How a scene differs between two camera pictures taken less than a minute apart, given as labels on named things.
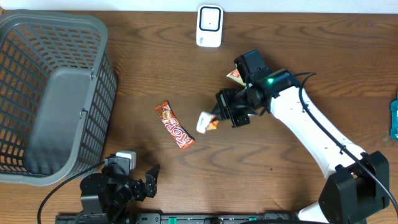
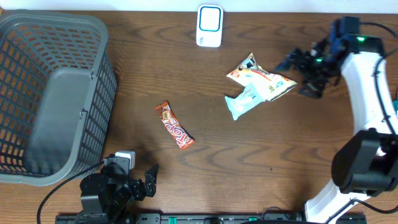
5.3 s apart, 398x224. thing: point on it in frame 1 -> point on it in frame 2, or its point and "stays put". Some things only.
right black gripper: (224, 96) -> (316, 88)
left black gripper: (150, 184) stays put
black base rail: (248, 218) stays put
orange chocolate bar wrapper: (176, 130) stays put
